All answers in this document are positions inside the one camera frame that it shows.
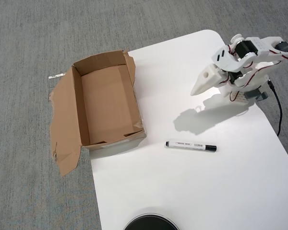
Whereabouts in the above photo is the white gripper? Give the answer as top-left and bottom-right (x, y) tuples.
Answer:
(190, 64), (222, 97)

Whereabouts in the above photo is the grey table clamp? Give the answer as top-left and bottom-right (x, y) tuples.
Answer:
(245, 89), (269, 103)

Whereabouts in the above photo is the open brown cardboard box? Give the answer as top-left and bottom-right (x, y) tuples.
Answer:
(48, 49), (147, 177)

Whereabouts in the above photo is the black power cable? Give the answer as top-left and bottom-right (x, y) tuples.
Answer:
(267, 80), (283, 137)

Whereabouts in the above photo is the white marker pen black cap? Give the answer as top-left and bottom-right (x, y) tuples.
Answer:
(165, 140), (217, 153)

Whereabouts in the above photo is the black round object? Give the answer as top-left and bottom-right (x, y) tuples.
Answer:
(123, 212), (180, 230)

